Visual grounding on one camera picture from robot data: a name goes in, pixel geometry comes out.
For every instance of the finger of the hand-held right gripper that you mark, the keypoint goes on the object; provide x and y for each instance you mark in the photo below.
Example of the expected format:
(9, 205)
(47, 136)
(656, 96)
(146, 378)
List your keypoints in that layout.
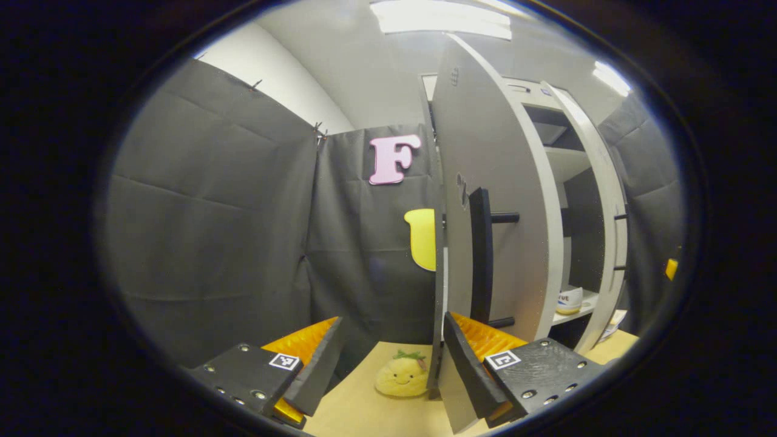
(671, 269)

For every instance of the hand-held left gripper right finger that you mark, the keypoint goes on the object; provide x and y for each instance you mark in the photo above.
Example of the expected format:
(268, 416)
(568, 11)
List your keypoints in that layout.
(470, 376)

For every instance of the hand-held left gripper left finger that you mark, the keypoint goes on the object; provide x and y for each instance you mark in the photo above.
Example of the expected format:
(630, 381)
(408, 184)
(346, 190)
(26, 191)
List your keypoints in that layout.
(318, 370)

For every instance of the grey shoe cabinet door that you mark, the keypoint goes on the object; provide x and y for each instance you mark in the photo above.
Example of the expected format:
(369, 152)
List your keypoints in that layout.
(612, 230)
(498, 152)

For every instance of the white striped canvas shoe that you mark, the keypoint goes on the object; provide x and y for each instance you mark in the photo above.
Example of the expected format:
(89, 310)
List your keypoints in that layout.
(570, 300)

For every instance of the grey shoe cabinet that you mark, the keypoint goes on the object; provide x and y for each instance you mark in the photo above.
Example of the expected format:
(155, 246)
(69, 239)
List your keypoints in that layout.
(570, 164)

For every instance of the grey cabinet drawer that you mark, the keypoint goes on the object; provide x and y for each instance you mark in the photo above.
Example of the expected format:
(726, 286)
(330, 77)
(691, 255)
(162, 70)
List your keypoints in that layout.
(537, 96)

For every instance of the black backdrop cloth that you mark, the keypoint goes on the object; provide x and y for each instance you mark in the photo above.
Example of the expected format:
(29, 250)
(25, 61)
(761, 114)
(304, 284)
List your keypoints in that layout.
(649, 212)
(212, 243)

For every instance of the yellow smiling plush toy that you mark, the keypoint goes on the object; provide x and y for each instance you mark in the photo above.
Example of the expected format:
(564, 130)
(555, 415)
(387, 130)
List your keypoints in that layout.
(400, 376)

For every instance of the white cardboard box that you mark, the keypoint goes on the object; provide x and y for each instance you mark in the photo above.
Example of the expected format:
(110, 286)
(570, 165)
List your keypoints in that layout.
(614, 325)

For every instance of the small ceiling light panel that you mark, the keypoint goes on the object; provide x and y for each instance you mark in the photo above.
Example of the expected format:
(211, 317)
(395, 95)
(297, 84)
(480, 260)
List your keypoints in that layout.
(610, 79)

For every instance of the large ceiling light panel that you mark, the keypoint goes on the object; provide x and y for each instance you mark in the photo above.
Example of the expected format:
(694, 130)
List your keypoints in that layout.
(443, 18)

